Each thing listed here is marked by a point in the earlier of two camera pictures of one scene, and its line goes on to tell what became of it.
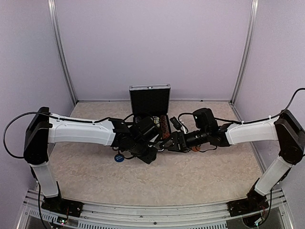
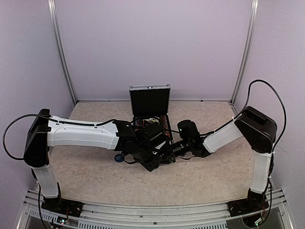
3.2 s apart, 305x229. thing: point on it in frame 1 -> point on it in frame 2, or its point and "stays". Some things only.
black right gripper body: x=181 y=135 -> x=170 y=155
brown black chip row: x=166 y=134 stays
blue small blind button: x=119 y=158 stays
